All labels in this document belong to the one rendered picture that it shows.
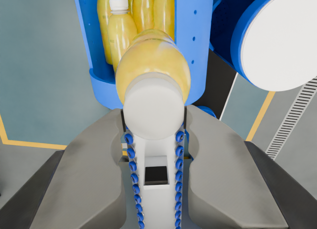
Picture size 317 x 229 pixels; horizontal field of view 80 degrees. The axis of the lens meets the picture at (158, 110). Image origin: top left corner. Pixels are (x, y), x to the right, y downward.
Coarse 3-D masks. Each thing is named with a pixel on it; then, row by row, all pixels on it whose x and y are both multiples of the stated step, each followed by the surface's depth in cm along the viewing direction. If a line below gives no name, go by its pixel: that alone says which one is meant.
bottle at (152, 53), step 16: (144, 32) 24; (160, 32) 24; (128, 48) 18; (144, 48) 15; (160, 48) 15; (176, 48) 17; (128, 64) 14; (144, 64) 13; (160, 64) 13; (176, 64) 14; (128, 80) 14; (176, 80) 14
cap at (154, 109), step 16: (144, 80) 12; (160, 80) 12; (128, 96) 11; (144, 96) 11; (160, 96) 11; (176, 96) 11; (128, 112) 12; (144, 112) 12; (160, 112) 12; (176, 112) 12; (144, 128) 12; (160, 128) 12; (176, 128) 12
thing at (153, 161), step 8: (144, 160) 83; (152, 160) 83; (160, 160) 83; (144, 168) 79; (152, 168) 77; (160, 168) 77; (144, 176) 76; (152, 176) 74; (160, 176) 73; (168, 176) 75; (144, 184) 72; (152, 184) 72; (160, 184) 72; (168, 184) 72
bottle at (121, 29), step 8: (112, 16) 40; (120, 16) 40; (128, 16) 40; (112, 24) 40; (120, 24) 40; (128, 24) 40; (112, 32) 41; (120, 32) 40; (128, 32) 41; (136, 32) 42; (112, 40) 41; (120, 40) 41; (128, 40) 41; (112, 48) 43; (120, 48) 42; (112, 56) 44; (120, 56) 43
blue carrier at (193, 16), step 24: (96, 0) 46; (192, 0) 31; (96, 24) 47; (192, 24) 33; (96, 48) 48; (192, 48) 35; (96, 72) 49; (192, 72) 38; (96, 96) 43; (192, 96) 40
